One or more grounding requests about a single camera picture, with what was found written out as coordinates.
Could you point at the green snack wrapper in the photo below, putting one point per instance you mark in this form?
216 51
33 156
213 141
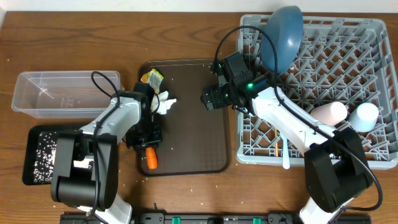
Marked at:
154 79

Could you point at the pink cup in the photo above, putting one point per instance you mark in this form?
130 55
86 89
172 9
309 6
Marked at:
331 113

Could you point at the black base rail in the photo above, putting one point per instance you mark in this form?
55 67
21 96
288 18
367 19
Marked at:
160 218

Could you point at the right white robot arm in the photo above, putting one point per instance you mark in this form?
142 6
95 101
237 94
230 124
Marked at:
336 168

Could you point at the light blue plastic knife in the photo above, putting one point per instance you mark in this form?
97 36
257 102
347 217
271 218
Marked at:
285 152

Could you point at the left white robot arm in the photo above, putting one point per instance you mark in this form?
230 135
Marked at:
85 174

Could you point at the clear plastic bin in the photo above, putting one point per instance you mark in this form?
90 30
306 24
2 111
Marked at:
63 94

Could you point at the cooked white rice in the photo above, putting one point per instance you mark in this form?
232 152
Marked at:
45 157

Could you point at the orange carrot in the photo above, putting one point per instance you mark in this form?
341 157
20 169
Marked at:
151 157

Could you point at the light blue cup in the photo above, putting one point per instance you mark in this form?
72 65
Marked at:
364 117

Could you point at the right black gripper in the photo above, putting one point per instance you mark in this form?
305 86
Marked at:
213 99

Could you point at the dark blue plate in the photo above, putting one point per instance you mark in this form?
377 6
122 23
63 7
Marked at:
285 29

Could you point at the brown serving tray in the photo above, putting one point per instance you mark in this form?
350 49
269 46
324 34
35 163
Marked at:
194 140

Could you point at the white tissue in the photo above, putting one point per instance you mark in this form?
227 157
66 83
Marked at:
161 103

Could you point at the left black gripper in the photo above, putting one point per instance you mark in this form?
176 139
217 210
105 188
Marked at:
145 142

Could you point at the wooden chopstick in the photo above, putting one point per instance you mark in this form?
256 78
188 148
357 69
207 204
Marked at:
276 142

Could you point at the black waste bin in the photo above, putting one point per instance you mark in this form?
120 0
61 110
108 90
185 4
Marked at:
32 141

